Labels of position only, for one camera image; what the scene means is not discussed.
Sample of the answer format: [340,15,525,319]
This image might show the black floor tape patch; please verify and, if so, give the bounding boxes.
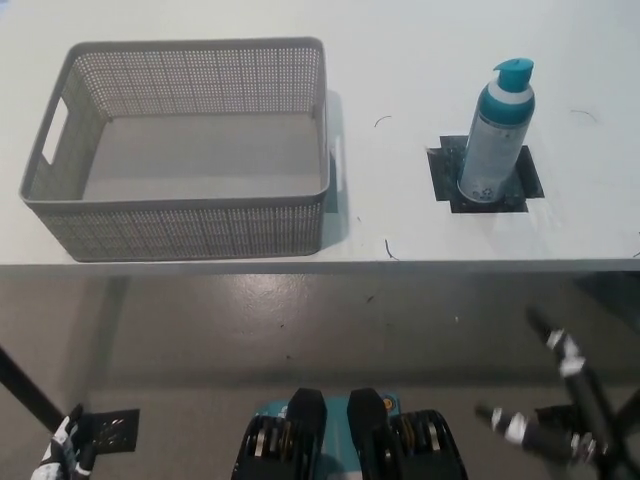
[533,403,576,436]
[74,408,141,457]

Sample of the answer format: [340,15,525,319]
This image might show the robot torso black teal blocks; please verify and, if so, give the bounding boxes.
[233,387,470,480]

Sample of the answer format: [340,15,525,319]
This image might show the teal and grey spray can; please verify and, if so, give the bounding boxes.
[457,57,537,204]

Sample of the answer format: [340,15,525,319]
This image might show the grey perforated plastic basket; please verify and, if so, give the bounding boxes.
[18,35,344,264]

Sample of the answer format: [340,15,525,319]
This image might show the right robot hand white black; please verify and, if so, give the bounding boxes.
[473,304,640,480]

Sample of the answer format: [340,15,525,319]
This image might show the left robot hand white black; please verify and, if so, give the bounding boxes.
[30,402,96,480]

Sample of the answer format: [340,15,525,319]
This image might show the black tape square patch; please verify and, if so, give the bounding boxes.
[426,134,545,216]

